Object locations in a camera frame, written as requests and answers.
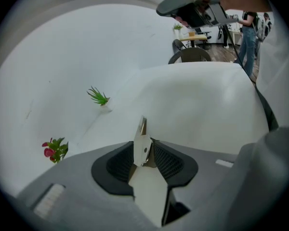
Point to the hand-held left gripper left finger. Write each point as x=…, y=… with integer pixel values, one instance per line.
x=82, y=191

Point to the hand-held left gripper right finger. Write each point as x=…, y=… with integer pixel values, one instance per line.
x=202, y=167

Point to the silver metal object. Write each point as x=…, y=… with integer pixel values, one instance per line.
x=142, y=150

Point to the red flower plant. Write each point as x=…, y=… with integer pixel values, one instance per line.
x=55, y=151

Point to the white table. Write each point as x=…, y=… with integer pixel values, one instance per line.
x=195, y=105

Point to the green spiky plant white pot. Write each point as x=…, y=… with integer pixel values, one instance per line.
x=100, y=98

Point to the dark wicker chair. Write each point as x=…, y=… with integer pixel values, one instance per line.
x=192, y=55
x=178, y=46

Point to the small wooden table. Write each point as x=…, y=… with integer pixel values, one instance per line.
x=195, y=38

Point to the black office chair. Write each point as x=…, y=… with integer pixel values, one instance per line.
x=206, y=36

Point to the yellow cup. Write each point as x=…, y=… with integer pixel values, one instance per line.
x=191, y=33

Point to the small green potted plant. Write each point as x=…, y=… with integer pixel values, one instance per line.
x=177, y=30

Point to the gray head-mounted camera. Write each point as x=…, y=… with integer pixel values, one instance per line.
x=207, y=11

